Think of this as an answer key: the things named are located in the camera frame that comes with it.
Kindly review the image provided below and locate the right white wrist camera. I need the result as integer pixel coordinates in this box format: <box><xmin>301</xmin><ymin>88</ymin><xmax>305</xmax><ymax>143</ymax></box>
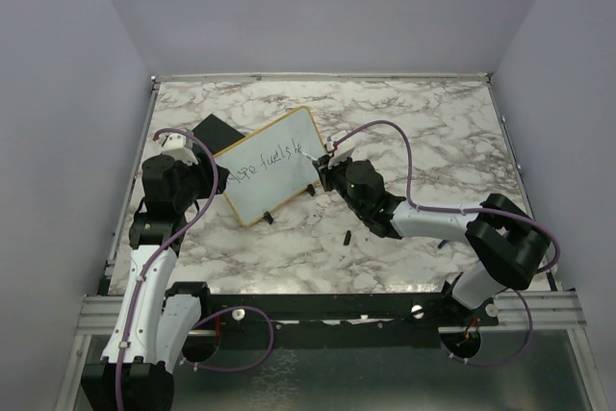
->
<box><xmin>325</xmin><ymin>130</ymin><xmax>355</xmax><ymax>169</ymax></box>

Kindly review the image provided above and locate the purple cable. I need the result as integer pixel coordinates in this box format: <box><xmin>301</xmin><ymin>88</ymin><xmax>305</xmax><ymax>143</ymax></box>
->
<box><xmin>115</xmin><ymin>126</ymin><xmax>274</xmax><ymax>411</ymax></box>
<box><xmin>332</xmin><ymin>119</ymin><xmax>562</xmax><ymax>367</ymax></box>

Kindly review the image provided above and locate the black marker pen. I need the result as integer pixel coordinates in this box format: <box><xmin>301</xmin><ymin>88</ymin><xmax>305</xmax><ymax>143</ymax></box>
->
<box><xmin>300</xmin><ymin>151</ymin><xmax>319</xmax><ymax>162</ymax></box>

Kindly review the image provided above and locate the black rectangular pad upper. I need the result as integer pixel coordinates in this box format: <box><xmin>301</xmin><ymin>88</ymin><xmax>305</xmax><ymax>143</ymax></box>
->
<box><xmin>192</xmin><ymin>114</ymin><xmax>244</xmax><ymax>155</ymax></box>

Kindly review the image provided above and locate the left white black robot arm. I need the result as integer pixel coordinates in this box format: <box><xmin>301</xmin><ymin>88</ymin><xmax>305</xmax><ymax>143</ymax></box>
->
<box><xmin>81</xmin><ymin>144</ymin><xmax>228</xmax><ymax>410</ymax></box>

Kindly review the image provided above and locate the black marker cap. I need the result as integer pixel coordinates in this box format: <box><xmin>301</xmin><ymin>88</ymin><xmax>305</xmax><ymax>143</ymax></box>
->
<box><xmin>343</xmin><ymin>230</ymin><xmax>352</xmax><ymax>246</ymax></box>

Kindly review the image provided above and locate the black mounting rail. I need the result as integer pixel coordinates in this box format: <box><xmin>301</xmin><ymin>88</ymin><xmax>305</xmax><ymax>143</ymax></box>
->
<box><xmin>158</xmin><ymin>290</ymin><xmax>501</xmax><ymax>349</ymax></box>

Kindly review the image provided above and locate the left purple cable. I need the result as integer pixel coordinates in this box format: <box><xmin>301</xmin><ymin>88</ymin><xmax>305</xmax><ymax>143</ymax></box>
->
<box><xmin>115</xmin><ymin>126</ymin><xmax>274</xmax><ymax>411</ymax></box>

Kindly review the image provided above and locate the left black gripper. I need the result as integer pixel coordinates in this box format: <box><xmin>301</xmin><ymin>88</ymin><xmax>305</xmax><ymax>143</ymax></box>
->
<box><xmin>174</xmin><ymin>150</ymin><xmax>230</xmax><ymax>212</ymax></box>

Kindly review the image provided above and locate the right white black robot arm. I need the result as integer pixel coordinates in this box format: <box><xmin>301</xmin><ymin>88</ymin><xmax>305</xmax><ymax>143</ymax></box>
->
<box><xmin>312</xmin><ymin>155</ymin><xmax>552</xmax><ymax>325</ymax></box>

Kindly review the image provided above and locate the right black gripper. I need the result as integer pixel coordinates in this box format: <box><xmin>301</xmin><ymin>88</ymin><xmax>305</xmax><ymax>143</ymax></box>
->
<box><xmin>315</xmin><ymin>152</ymin><xmax>367</xmax><ymax>217</ymax></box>

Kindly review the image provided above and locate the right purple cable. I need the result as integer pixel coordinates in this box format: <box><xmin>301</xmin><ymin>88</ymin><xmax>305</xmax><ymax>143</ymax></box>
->
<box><xmin>332</xmin><ymin>119</ymin><xmax>562</xmax><ymax>367</ymax></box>

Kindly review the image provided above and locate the yellow framed whiteboard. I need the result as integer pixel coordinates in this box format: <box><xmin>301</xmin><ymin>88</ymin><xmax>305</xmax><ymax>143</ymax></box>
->
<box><xmin>215</xmin><ymin>106</ymin><xmax>325</xmax><ymax>226</ymax></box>

